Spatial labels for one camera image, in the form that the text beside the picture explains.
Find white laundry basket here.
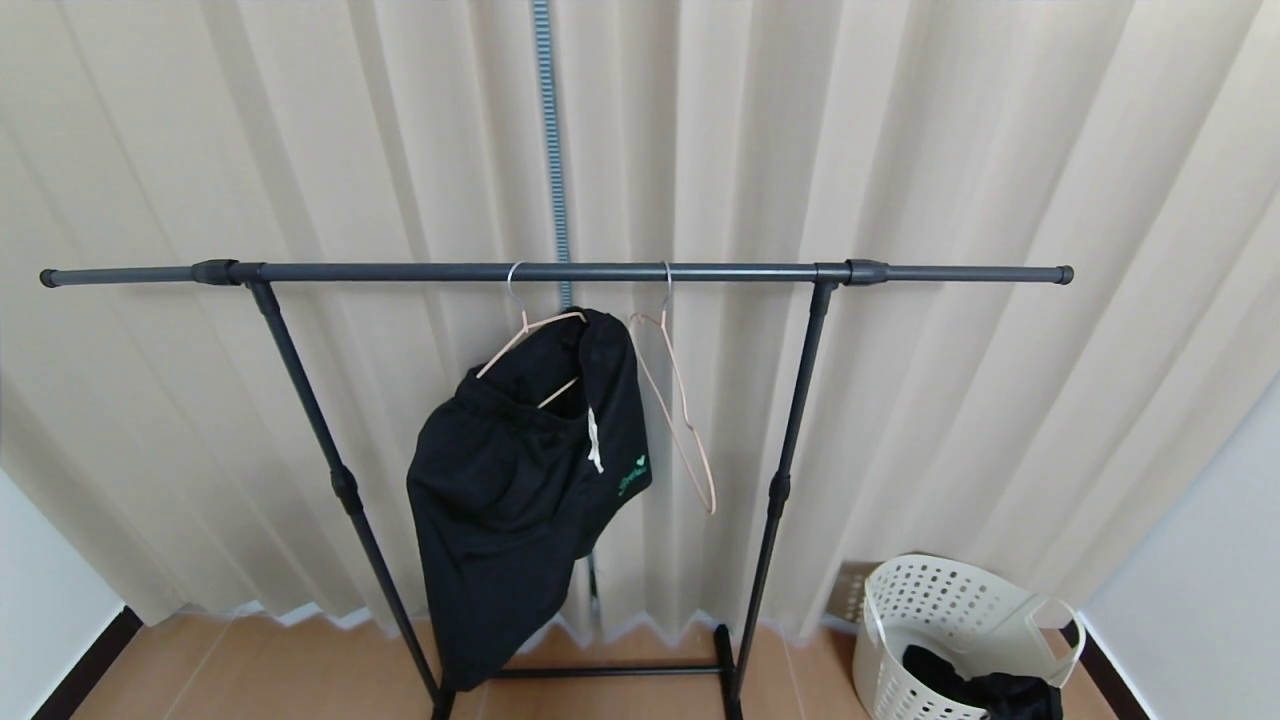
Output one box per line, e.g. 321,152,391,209
852,554,1087,720

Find black clothes rack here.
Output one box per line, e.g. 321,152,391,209
40,258,1075,720

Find black garment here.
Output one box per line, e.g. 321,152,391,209
902,644,1064,720

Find pink clothes hanger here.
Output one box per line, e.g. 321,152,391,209
628,262,719,517
476,262,591,411

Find black drawstring shorts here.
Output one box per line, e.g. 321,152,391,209
406,307,654,693

